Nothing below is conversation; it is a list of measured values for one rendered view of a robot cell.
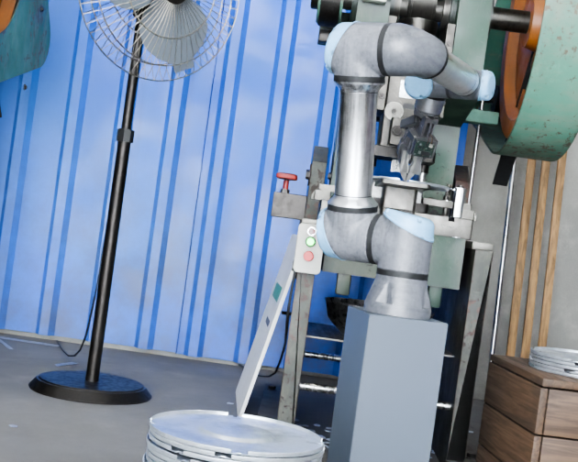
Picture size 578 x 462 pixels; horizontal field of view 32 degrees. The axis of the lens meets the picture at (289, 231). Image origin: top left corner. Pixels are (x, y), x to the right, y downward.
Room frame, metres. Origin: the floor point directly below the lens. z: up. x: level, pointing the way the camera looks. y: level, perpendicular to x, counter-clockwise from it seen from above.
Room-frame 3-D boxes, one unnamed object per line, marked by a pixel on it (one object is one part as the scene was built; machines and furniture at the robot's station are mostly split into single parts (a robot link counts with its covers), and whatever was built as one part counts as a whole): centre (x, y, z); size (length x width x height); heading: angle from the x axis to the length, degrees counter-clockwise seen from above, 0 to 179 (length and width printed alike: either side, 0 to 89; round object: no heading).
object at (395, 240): (2.25, -0.26, 0.62); 0.13 x 0.12 x 0.14; 62
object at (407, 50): (2.34, -0.31, 1.03); 0.49 x 0.11 x 0.12; 152
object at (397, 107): (3.03, -0.31, 1.04); 0.17 x 0.15 x 0.30; 179
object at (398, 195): (2.90, -0.30, 0.72); 0.25 x 0.14 x 0.14; 179
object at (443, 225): (3.07, -0.31, 0.68); 0.45 x 0.30 x 0.06; 89
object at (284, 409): (3.21, -0.04, 0.45); 0.92 x 0.12 x 0.90; 179
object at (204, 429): (1.65, 0.04, 0.26); 0.29 x 0.29 x 0.01
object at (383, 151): (3.07, -0.31, 0.86); 0.20 x 0.16 x 0.05; 89
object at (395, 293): (2.25, -0.27, 0.50); 0.15 x 0.15 x 0.10
